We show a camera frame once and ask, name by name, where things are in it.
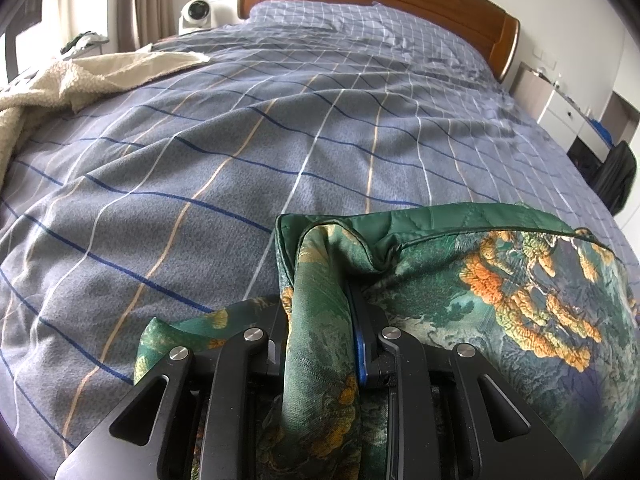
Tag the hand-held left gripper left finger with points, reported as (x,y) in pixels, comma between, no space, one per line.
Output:
(272,345)

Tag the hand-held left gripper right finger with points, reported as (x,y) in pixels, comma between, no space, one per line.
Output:
(359,355)

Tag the green printed quilted jacket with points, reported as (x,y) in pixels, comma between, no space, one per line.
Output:
(500,335)

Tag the bed with blue checked duvet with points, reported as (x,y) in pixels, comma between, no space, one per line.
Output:
(200,160)

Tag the dark jacket on chair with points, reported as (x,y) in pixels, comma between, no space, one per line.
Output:
(617,180)

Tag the white desk with drawers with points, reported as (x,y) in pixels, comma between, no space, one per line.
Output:
(560,115)

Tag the blue item on desk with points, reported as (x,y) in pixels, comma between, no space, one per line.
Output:
(602,131)

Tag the cream fleece blanket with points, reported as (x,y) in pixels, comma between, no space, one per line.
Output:
(60,90)

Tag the white round fan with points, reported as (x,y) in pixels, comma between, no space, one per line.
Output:
(195,12)

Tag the green item on windowsill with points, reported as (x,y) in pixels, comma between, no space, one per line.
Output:
(82,42)

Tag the beige curtain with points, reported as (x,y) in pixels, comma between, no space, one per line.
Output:
(152,0)

